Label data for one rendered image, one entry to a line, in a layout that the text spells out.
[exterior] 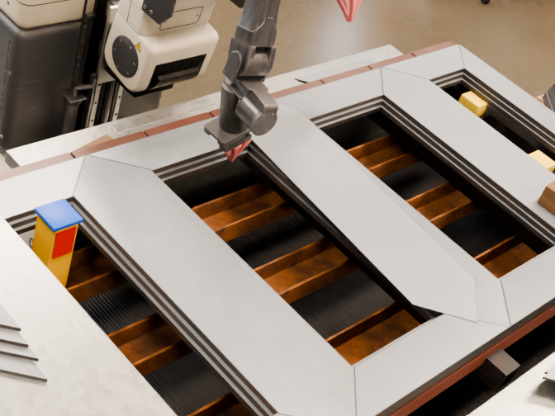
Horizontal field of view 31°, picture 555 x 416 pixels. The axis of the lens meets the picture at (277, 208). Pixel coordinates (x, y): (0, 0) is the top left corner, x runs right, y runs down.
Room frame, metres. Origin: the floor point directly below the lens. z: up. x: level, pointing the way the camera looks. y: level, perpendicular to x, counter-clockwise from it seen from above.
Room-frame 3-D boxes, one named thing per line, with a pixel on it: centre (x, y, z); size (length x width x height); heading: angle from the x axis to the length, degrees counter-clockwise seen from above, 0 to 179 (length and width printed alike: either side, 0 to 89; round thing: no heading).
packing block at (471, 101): (2.30, -0.38, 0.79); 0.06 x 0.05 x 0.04; 56
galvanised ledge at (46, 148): (2.09, 0.13, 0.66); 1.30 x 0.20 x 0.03; 146
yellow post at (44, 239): (1.26, 0.35, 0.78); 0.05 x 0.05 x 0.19; 56
